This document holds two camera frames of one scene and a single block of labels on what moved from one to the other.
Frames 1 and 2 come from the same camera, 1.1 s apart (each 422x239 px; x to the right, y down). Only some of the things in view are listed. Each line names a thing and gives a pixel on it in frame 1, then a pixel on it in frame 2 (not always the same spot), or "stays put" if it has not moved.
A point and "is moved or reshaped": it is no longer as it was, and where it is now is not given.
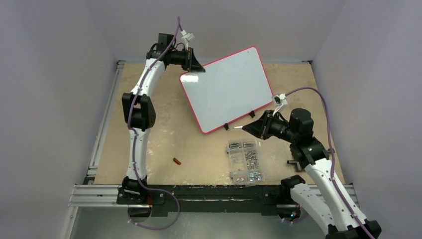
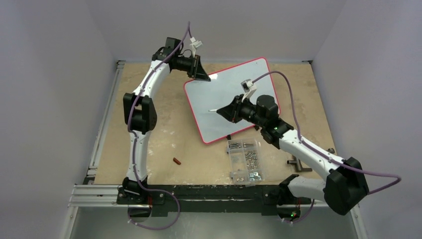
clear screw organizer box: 246,162 stays put
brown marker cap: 176,161 stays put
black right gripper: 266,125 to 236,109
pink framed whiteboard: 228,89 is moved or reshaped
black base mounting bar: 209,200 stays put
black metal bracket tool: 298,165 stays put
